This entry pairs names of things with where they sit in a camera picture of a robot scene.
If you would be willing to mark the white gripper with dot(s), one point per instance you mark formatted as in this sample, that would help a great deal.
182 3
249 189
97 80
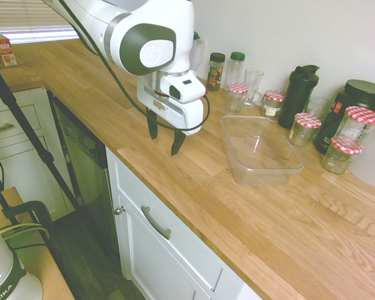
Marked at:
187 118

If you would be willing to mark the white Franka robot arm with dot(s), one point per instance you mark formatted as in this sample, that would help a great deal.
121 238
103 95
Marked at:
90 18

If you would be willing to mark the clear rectangular plastic container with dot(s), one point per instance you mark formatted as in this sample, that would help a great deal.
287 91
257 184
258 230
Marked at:
247 178

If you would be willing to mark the spice jar dark lid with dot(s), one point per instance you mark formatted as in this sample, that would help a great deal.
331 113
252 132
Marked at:
215 73

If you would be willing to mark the empty jar red checkered lid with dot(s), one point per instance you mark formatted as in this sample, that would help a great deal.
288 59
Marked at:
307 120
237 88
337 161
362 114

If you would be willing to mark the large clear canister green lid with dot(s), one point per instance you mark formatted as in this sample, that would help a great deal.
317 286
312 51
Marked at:
198 53

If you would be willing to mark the stainless steel dishwasher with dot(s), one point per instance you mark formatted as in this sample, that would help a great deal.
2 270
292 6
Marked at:
81 162

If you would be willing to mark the silver cabinet knob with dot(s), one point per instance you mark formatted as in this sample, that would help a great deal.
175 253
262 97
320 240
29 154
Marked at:
118 211

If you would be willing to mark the clear bottle green cap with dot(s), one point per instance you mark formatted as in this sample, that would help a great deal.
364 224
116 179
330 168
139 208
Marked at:
236 70

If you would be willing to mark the tall clear glass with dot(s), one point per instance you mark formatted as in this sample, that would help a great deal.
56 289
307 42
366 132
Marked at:
253 84

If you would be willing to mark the labelled jar red checkered lid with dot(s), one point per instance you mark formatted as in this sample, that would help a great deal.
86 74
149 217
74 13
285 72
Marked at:
273 96

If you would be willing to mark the black shaker bottle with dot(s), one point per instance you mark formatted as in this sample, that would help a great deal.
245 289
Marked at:
297 97

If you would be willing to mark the white drawer cabinet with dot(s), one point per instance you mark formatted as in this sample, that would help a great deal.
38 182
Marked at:
25 125

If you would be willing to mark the black table clamp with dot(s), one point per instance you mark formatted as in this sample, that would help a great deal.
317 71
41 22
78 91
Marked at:
34 209

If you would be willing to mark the clear glass tumbler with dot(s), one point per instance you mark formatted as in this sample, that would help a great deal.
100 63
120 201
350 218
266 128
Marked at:
318 107

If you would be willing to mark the red cardboard box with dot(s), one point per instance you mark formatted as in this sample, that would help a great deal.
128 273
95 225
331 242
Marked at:
6 56

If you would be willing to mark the wooden robot mounting board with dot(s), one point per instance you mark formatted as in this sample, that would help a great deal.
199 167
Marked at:
40 265

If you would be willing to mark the white window blind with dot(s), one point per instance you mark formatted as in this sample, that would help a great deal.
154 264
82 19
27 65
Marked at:
18 15

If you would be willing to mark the black protein powder tub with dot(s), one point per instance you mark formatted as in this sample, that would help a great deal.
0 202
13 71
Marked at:
362 92

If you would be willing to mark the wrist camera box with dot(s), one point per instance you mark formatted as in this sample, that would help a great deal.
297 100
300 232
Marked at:
187 89

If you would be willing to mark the black camera tripod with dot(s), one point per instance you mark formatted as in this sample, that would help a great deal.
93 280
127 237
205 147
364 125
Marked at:
6 90

